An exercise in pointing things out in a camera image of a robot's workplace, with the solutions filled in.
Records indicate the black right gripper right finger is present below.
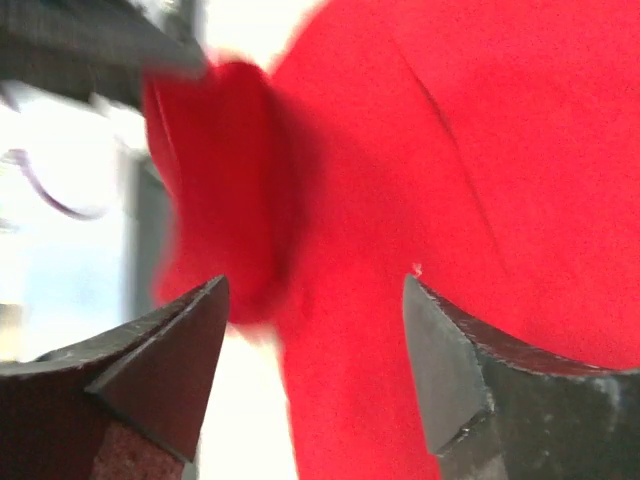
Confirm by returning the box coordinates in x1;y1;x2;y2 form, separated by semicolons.
403;277;639;480

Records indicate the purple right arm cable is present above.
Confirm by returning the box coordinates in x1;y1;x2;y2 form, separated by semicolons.
7;147;109;221

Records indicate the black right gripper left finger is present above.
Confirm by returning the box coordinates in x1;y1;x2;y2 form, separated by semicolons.
1;277;229;479

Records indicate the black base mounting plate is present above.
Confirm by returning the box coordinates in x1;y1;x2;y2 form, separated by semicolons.
1;0;206;109

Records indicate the red t shirt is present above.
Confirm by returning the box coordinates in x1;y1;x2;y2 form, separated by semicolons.
143;1;639;479

